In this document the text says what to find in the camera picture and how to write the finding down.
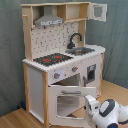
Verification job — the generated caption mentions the wooden toy kitchen frame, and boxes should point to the wooden toy kitchen frame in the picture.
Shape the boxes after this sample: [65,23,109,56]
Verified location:
[22,2,105,128]

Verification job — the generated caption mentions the white fridge cabinet door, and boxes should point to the white fridge cabinet door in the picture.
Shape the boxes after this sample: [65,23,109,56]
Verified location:
[80,55,102,96]

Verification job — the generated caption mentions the grey range hood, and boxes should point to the grey range hood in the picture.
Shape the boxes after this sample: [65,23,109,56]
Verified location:
[35,5,64,27]

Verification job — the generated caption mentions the white oven door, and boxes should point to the white oven door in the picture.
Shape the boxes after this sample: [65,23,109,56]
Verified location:
[48,84,98,119]

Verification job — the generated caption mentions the white microwave cabinet door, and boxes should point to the white microwave cabinet door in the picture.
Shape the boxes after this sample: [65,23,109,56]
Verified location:
[87,3,107,22]

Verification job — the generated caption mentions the black toy faucet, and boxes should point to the black toy faucet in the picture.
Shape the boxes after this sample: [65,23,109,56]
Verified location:
[67,33,82,49]

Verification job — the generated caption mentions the grey toy sink basin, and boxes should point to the grey toy sink basin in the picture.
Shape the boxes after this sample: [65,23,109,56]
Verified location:
[66,47,94,56]

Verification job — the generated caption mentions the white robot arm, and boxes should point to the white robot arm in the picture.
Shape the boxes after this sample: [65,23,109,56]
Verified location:
[85,95,128,128]

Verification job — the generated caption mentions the red stove knob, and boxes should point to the red stove knob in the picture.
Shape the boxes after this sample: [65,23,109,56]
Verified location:
[72,66,78,72]
[54,73,60,79]

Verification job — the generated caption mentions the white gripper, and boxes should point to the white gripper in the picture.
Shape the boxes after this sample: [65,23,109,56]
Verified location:
[85,95,100,128]

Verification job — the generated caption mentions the black stovetop red burners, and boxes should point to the black stovetop red burners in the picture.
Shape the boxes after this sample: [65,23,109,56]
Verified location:
[34,53,71,67]

